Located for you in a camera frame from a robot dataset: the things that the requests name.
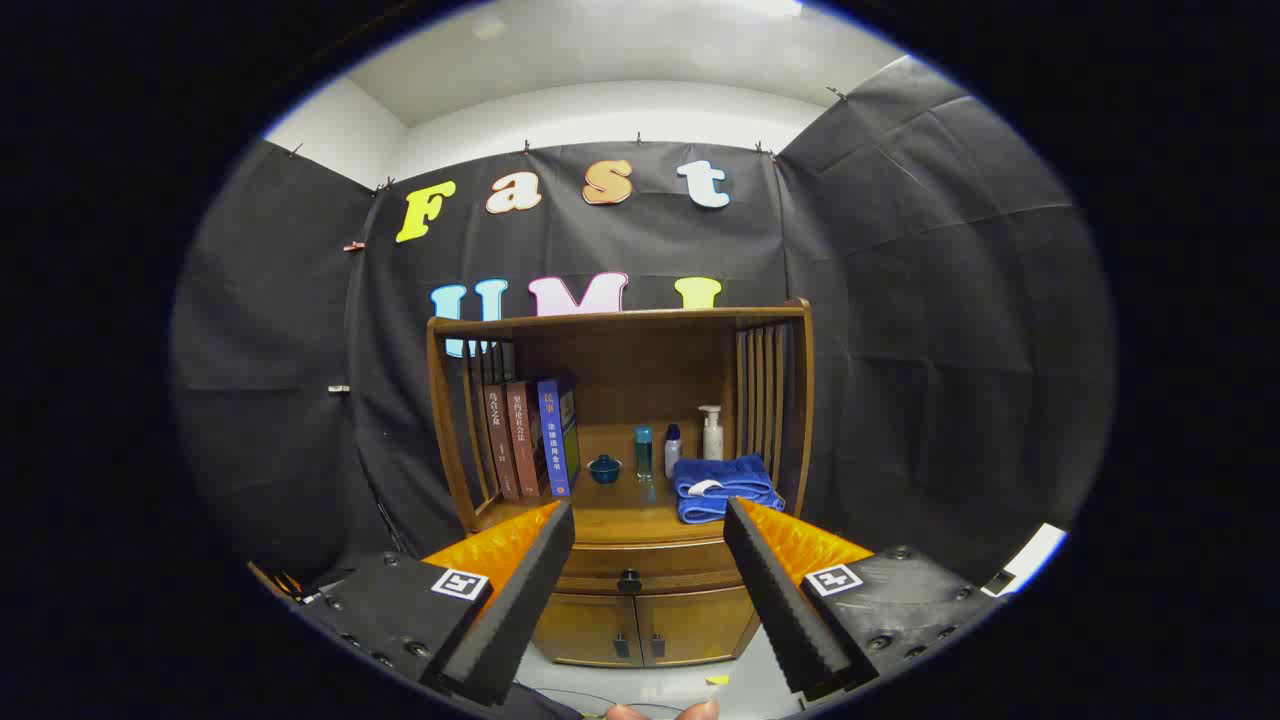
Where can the blue glass bottle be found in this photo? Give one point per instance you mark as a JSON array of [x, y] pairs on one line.
[[643, 452]]

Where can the wooden countertop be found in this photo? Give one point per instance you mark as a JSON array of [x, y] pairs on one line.
[[620, 510]]

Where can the wooden cabinet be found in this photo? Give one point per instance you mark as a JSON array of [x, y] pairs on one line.
[[640, 370]]

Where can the black drawer knob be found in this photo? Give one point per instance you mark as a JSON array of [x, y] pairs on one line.
[[629, 580]]

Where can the wooden cabinet door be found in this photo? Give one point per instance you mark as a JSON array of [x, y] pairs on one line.
[[585, 630], [705, 625]]

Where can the white bottle blue cap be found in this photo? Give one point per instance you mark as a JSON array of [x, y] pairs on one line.
[[672, 452]]

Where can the blue lidded teacup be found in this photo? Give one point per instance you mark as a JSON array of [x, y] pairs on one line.
[[604, 468]]

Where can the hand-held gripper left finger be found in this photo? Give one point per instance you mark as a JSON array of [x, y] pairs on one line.
[[520, 610]]

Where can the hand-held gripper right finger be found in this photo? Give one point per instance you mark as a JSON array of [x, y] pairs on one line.
[[790, 610]]

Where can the blue book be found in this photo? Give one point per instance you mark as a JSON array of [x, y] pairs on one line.
[[553, 440]]

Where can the white pump bottle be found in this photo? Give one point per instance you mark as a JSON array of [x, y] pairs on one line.
[[712, 435]]

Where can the blue folded towel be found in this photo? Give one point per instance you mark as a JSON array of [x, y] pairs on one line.
[[725, 495]]

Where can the wooden drawer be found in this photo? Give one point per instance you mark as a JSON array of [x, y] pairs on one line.
[[680, 568]]

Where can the brown book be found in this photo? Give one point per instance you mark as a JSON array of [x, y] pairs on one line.
[[500, 440], [525, 435]]

